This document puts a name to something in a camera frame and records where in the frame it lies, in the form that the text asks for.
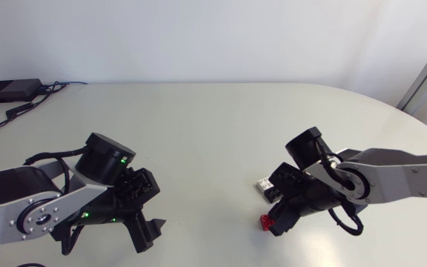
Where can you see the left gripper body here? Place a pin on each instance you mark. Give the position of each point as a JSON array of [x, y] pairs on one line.
[[139, 231]]

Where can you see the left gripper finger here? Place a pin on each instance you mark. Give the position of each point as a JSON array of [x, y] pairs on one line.
[[158, 225]]

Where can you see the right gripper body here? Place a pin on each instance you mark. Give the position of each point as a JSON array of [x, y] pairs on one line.
[[284, 219]]

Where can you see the red toy brick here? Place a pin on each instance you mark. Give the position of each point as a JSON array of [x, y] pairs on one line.
[[266, 221]]

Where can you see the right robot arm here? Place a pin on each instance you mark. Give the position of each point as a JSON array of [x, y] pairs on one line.
[[391, 178]]

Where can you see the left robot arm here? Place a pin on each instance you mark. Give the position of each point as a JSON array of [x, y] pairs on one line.
[[32, 200]]

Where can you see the black toy brick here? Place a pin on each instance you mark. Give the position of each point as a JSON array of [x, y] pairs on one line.
[[273, 194]]

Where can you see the white toy brick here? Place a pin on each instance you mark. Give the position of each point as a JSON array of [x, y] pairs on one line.
[[263, 183]]

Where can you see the black power brick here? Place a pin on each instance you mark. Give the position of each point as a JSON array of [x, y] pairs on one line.
[[9, 90]]

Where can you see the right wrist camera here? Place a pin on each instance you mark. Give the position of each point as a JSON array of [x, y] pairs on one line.
[[285, 178]]

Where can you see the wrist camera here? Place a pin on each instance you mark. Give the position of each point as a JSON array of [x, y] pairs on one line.
[[285, 178], [139, 184]]

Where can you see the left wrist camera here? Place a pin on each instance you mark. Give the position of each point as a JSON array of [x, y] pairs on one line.
[[139, 184]]

